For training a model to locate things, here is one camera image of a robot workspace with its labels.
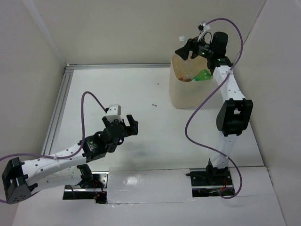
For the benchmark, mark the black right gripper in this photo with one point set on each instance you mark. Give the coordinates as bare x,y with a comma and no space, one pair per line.
192,44

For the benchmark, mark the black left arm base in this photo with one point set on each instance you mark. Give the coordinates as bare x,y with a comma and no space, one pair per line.
91,186

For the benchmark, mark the green plastic bottle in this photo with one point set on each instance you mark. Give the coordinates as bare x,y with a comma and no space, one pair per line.
203,75

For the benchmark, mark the aluminium frame rail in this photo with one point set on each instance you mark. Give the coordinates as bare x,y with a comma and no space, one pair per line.
166,134

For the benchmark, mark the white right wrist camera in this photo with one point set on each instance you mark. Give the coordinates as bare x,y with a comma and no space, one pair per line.
204,27

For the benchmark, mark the red label bottle red cap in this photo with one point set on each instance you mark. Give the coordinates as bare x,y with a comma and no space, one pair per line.
185,79

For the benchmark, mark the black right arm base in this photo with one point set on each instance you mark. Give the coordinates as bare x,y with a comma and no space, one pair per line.
211,182

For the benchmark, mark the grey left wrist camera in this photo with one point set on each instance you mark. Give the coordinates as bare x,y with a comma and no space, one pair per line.
113,110

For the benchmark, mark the cream plastic bin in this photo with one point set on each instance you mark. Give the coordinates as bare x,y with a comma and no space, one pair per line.
188,94

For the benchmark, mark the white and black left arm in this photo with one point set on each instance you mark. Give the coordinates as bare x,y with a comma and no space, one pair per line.
23,179

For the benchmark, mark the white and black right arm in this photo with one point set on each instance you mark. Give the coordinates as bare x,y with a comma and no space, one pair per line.
235,113

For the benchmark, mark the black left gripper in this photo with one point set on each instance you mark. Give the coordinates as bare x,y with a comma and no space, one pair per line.
131,130

